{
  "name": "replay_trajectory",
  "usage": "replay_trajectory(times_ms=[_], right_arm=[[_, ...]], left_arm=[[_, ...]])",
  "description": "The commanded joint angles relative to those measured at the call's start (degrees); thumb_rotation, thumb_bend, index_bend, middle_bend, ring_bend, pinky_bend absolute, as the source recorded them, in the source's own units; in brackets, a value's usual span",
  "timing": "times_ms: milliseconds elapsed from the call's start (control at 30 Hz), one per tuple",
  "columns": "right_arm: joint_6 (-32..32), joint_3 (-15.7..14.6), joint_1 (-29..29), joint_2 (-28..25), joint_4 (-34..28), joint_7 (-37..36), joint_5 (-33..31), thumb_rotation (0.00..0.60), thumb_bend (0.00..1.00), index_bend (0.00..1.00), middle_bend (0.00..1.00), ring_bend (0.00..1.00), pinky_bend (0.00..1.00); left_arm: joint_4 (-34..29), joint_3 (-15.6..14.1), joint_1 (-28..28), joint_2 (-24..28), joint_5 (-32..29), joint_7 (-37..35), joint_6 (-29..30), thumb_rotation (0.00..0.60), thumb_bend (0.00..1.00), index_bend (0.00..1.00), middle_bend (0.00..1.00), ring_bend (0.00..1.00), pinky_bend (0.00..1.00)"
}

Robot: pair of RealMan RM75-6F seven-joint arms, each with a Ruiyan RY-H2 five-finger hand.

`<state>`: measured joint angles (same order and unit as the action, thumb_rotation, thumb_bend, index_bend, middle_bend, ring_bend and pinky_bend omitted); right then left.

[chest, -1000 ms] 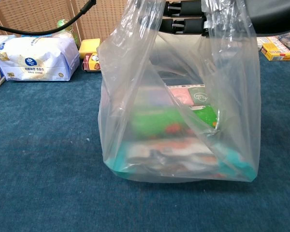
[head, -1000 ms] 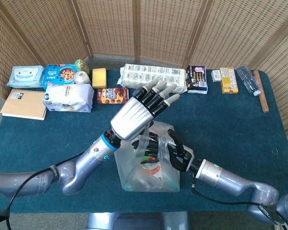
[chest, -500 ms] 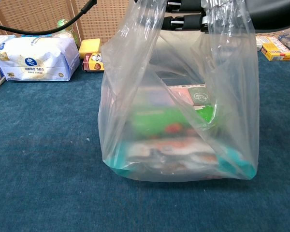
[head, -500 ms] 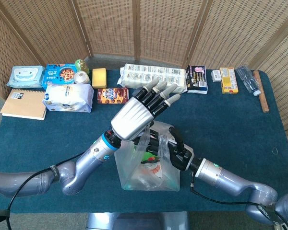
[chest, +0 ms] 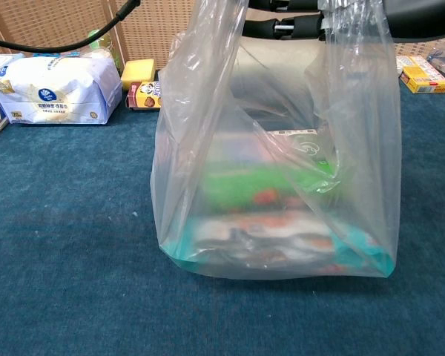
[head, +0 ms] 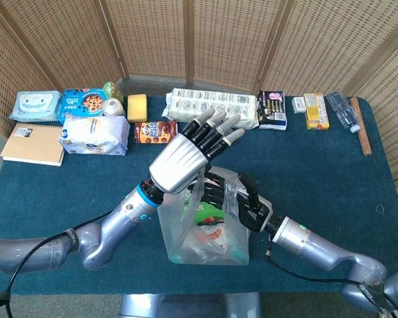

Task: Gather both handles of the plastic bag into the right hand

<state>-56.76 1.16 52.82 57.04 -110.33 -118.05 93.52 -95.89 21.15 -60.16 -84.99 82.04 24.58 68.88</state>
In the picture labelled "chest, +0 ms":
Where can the teal orange white snack packet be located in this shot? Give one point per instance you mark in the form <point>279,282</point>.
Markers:
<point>282,237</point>

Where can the pink pastel tissue multipack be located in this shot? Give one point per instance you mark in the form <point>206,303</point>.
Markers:
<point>304,148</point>

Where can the blue carpet table cover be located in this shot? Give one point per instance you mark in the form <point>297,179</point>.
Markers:
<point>78,222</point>

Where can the clear plastic shopping bag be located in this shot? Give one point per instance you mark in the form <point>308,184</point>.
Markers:
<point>193,148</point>

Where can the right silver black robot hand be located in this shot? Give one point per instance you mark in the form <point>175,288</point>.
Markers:
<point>422,18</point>

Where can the yellow cardboard box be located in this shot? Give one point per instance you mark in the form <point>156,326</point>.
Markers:
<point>424,78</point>

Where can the green snack package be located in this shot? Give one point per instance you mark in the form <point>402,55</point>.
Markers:
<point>244,185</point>

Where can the rattan folding screen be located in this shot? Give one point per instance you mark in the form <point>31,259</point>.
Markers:
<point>41,18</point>

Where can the white lilac tissue pack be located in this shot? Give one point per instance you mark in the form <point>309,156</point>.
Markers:
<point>59,92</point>

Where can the brown chocolate biscuit box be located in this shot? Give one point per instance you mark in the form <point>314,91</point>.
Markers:
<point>144,96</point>

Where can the yellow sponge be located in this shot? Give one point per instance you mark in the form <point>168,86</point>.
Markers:
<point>137,72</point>

